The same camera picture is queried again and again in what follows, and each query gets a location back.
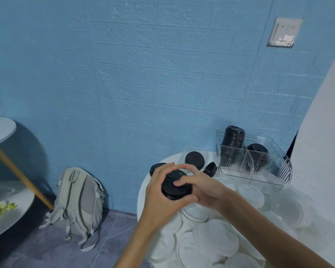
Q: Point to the person's left hand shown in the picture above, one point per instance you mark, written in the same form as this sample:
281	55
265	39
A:
152	202

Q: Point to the person's right hand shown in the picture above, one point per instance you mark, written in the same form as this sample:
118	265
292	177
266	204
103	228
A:
209	191

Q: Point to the person's right thumb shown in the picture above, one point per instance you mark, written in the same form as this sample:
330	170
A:
183	182

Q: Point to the person's left thumb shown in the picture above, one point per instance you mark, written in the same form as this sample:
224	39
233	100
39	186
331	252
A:
185	203

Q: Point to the short stack of black lids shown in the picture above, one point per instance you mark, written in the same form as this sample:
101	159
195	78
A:
170	189

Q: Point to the person's left forearm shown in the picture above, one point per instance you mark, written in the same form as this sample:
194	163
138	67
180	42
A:
136	245

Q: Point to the person's right forearm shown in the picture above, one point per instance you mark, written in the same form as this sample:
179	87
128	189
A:
268	237

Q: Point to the black cup lid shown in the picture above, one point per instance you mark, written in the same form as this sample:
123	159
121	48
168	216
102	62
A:
155	168
194	159
210	169

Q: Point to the clear plastic tray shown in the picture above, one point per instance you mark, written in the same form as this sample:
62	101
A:
184	150

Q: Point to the pile of white lids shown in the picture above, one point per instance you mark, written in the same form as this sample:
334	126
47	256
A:
217	240

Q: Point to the tall stack of black lids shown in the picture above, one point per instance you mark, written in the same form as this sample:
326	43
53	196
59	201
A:
233	140

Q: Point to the leaning stack of black lids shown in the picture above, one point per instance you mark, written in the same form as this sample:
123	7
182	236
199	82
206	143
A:
258	154

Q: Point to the clear plastic organizer bin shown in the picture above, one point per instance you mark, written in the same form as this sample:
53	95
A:
268	171

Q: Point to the grey backpack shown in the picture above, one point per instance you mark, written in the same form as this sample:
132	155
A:
78	202

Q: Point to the yellow green packet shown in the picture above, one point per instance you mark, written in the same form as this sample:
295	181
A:
1	207

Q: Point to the white two-tier round table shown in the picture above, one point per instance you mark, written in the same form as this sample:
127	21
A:
0	128

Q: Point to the white wall switch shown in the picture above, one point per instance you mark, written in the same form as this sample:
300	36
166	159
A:
285	32

